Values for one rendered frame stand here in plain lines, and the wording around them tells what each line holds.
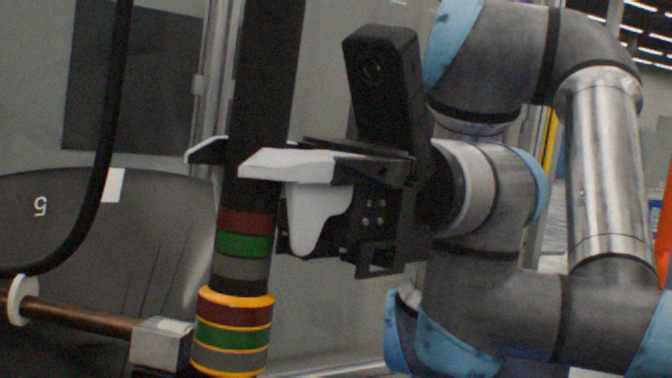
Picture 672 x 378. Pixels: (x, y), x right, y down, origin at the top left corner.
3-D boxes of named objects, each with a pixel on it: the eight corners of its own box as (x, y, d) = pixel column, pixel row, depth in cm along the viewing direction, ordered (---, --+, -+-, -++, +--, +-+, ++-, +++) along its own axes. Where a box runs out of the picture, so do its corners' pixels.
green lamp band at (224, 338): (180, 340, 45) (183, 319, 45) (210, 320, 49) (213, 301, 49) (254, 356, 44) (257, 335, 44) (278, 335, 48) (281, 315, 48)
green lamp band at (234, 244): (204, 250, 45) (206, 228, 45) (226, 241, 48) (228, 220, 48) (261, 261, 44) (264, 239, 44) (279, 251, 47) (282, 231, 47)
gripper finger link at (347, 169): (354, 188, 44) (419, 184, 52) (358, 160, 44) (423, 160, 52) (283, 173, 46) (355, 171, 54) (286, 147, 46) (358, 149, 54)
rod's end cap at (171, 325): (152, 322, 47) (184, 329, 46) (167, 314, 49) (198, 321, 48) (148, 356, 47) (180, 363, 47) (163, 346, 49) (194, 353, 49)
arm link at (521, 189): (545, 248, 71) (562, 151, 70) (486, 257, 62) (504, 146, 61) (466, 228, 75) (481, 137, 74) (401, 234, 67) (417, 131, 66)
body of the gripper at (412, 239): (354, 282, 49) (454, 266, 59) (376, 141, 48) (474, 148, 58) (263, 253, 54) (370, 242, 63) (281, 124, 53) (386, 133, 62)
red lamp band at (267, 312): (183, 317, 45) (186, 296, 45) (213, 300, 49) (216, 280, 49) (257, 333, 44) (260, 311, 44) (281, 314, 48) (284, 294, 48)
